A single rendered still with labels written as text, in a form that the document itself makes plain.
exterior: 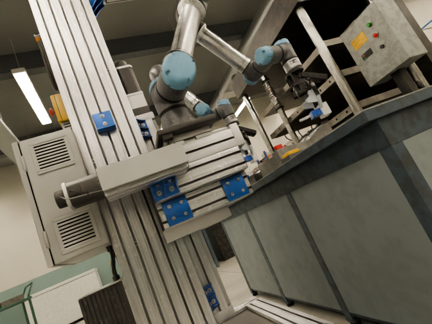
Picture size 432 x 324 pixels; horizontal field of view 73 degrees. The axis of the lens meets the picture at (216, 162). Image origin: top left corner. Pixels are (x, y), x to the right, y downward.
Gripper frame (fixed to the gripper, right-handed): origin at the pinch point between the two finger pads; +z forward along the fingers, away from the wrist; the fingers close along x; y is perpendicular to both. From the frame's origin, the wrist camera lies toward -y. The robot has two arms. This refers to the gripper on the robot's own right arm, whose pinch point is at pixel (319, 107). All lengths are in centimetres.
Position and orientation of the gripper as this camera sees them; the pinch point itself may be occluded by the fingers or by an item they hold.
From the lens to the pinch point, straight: 136.6
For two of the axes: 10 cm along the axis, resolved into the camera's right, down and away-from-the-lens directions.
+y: -9.2, 4.0, -0.2
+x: -0.7, -1.9, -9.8
